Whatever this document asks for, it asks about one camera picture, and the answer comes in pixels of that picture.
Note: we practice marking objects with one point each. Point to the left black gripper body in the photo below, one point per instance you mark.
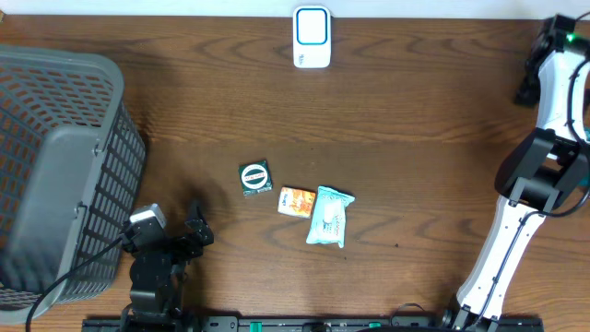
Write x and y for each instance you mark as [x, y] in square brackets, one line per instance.
[182, 246]

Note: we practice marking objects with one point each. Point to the green square box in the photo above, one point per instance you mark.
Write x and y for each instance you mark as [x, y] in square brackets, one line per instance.
[255, 178]

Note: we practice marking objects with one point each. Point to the orange tissue packet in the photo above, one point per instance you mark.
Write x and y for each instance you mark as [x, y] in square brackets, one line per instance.
[296, 202]

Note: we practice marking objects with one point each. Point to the light blue wipes packet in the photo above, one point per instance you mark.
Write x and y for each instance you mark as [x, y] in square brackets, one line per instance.
[329, 217]

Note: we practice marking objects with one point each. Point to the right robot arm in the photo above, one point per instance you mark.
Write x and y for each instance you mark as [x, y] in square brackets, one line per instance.
[535, 179]

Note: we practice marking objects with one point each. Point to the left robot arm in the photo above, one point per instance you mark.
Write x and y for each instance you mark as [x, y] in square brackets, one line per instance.
[158, 272]

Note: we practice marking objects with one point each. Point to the white barcode scanner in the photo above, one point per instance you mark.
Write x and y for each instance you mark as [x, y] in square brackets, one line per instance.
[311, 37]

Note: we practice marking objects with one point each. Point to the grey plastic basket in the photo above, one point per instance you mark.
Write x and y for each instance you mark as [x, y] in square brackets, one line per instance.
[71, 166]

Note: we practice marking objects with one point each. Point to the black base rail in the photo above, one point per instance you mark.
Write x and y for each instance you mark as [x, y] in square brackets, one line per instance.
[333, 324]

